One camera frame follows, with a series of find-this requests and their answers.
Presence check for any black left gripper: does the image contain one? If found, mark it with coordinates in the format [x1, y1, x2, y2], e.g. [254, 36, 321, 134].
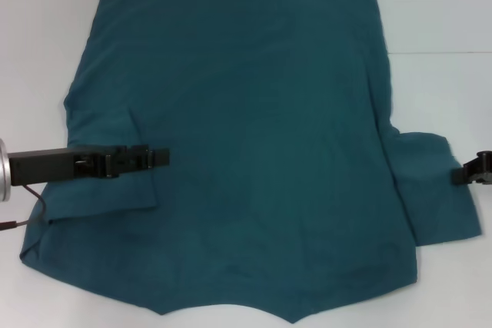
[9, 144, 171, 187]

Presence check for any teal blue t-shirt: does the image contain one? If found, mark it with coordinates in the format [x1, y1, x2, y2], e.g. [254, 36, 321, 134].
[18, 0, 482, 313]

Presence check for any left arm cable red plug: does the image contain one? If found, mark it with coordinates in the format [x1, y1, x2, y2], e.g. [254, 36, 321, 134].
[0, 184, 51, 231]

